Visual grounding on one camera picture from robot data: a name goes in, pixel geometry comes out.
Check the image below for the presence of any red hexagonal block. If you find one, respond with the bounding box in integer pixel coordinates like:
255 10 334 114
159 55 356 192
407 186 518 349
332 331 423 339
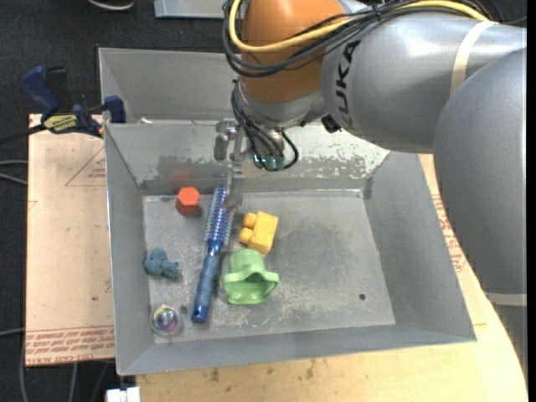
174 186 202 216

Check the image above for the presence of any clear iridescent ball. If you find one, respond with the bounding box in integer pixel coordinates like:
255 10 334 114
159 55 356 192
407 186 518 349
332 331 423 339
148 302 185 338

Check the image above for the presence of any blue hairbrush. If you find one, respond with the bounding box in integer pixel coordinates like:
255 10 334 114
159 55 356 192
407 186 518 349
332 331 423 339
190 184 236 325

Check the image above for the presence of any yellow toy brick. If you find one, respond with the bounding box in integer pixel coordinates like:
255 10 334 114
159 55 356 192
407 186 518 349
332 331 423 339
238 210 280 256

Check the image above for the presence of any grey metal bin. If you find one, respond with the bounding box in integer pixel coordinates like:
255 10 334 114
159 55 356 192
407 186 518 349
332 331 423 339
98 47 477 377

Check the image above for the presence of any black cylinder on white bracket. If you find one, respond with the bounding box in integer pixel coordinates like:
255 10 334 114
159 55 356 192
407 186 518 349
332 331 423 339
301 113 343 134

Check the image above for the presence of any green plastic toy cup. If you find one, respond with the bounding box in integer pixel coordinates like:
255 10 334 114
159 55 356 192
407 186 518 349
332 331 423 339
221 249 281 307

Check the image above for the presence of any blue-grey toy animal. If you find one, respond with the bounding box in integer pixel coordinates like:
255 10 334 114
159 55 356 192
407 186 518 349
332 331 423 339
143 246 183 281

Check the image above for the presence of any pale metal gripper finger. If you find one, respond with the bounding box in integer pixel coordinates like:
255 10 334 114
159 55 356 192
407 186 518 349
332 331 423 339
234 173 248 207
224 169 237 208

